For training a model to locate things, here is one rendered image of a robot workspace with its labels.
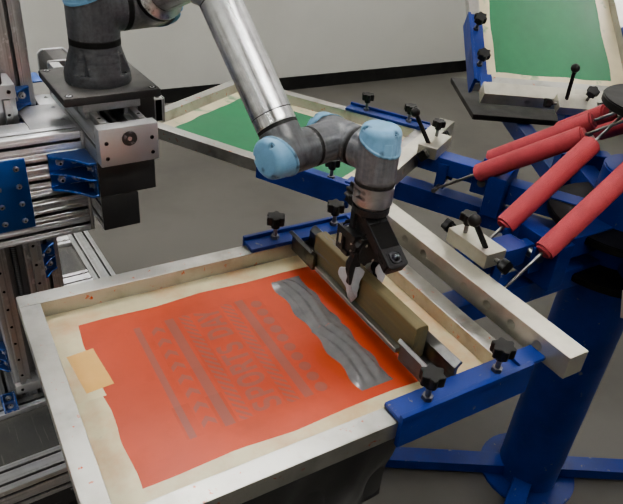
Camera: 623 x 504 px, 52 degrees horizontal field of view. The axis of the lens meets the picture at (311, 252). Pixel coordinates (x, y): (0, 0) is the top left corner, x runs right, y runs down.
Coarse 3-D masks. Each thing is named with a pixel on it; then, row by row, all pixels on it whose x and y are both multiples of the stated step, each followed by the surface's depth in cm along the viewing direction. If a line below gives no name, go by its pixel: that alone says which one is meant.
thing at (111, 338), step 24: (240, 288) 137; (264, 288) 137; (312, 288) 139; (144, 312) 127; (168, 312) 128; (192, 312) 128; (288, 312) 131; (336, 312) 132; (96, 336) 120; (120, 336) 121; (120, 360) 115; (144, 360) 116; (120, 384) 110
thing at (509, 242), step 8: (496, 240) 146; (504, 240) 146; (512, 240) 146; (520, 240) 147; (512, 248) 143; (520, 248) 144; (464, 256) 139; (512, 256) 144; (520, 256) 145; (488, 272) 142
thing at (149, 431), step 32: (352, 320) 131; (320, 352) 122; (384, 352) 123; (352, 384) 115; (384, 384) 116; (128, 416) 104; (160, 416) 105; (256, 416) 107; (288, 416) 107; (320, 416) 108; (128, 448) 99; (160, 448) 100; (192, 448) 100; (224, 448) 101; (160, 480) 95
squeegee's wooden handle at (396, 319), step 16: (320, 240) 137; (320, 256) 138; (336, 256) 132; (336, 272) 134; (368, 272) 127; (368, 288) 124; (384, 288) 123; (368, 304) 125; (384, 304) 120; (400, 304) 119; (384, 320) 122; (400, 320) 117; (416, 320) 115; (400, 336) 118; (416, 336) 114; (416, 352) 117
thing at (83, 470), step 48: (96, 288) 127; (144, 288) 132; (432, 288) 136; (48, 336) 114; (480, 336) 124; (48, 384) 104; (336, 432) 101; (384, 432) 103; (96, 480) 90; (240, 480) 92; (288, 480) 96
